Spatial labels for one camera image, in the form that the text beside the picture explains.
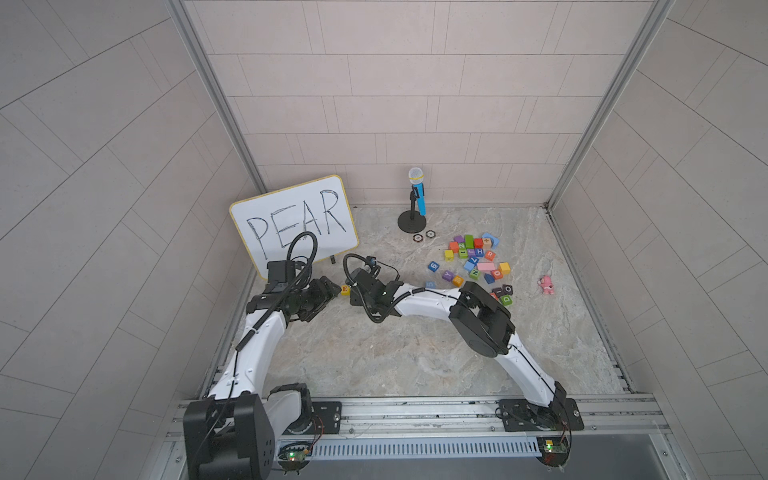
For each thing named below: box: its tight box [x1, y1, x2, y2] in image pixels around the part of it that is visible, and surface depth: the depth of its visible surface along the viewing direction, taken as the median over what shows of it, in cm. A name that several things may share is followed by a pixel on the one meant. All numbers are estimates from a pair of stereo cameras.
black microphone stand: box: [398, 189, 427, 233], surface depth 113 cm
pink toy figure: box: [538, 275, 555, 295], surface depth 95 cm
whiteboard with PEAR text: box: [230, 175, 360, 280], surface depth 91 cm
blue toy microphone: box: [409, 167, 427, 216], surface depth 98 cm
